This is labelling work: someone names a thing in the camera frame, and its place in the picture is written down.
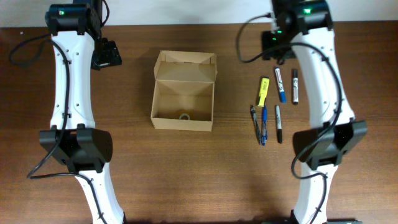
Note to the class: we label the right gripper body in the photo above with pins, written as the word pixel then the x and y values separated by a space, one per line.
pixel 269 41

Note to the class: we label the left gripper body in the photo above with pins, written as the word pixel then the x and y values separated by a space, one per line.
pixel 106 55

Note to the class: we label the yellow highlighter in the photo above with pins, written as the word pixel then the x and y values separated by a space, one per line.
pixel 263 90

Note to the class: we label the black whiteboard marker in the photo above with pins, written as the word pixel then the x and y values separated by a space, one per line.
pixel 295 87

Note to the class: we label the blue whiteboard marker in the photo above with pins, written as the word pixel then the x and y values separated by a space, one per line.
pixel 278 76

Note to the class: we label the cardboard box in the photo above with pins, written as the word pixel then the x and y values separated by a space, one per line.
pixel 184 83

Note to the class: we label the yellow tape roll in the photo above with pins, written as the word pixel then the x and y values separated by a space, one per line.
pixel 184 116

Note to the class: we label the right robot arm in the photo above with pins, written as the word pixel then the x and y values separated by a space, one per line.
pixel 304 30

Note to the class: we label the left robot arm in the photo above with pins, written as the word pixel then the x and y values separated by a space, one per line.
pixel 73 139

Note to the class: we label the black clear ballpoint pen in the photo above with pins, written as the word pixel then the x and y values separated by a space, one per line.
pixel 256 124

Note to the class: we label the blue ballpoint pen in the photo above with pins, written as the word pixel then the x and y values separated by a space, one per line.
pixel 264 126

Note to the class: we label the black permanent marker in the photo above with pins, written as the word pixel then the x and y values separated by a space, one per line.
pixel 278 124

